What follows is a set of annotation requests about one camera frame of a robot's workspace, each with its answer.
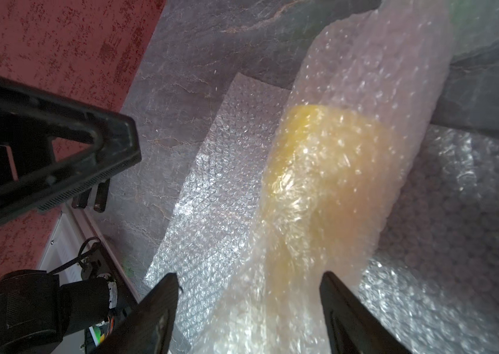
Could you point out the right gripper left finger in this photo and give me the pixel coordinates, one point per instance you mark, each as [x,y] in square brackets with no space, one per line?
[149,327]

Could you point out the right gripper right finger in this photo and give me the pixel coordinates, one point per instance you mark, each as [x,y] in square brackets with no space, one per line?
[350,325]

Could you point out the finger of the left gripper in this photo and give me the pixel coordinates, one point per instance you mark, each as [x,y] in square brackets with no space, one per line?
[53,148]

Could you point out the clear bubble wrap sheet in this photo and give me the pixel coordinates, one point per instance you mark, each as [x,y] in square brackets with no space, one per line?
[434,280]

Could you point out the yellow glass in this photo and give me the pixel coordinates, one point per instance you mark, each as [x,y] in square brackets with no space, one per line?
[351,129]

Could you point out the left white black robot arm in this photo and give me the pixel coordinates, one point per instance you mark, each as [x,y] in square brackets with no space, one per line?
[37,311]

